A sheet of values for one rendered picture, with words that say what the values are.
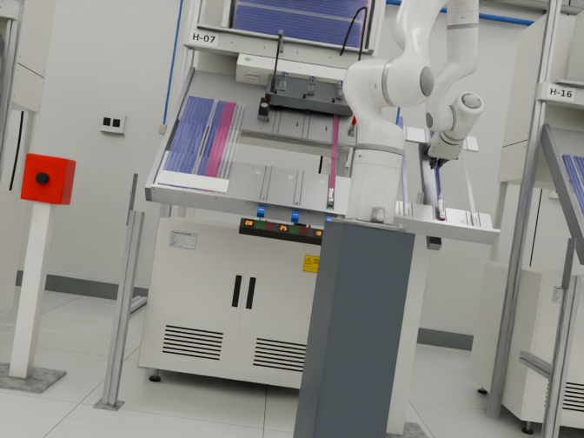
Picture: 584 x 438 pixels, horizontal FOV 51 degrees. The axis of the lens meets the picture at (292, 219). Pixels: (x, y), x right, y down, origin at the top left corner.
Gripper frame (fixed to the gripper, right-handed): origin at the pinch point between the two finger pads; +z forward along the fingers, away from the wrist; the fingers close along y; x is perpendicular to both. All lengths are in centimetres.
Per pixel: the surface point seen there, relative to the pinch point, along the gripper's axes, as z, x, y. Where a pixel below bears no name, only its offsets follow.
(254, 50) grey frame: 16, -54, 68
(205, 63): 33, -59, 88
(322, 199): 7.8, 16.2, 36.4
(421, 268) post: 20.4, 30.0, -1.1
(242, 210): 10, 24, 62
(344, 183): 9.6, 7.4, 29.2
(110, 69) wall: 140, -143, 162
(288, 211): 7, 24, 47
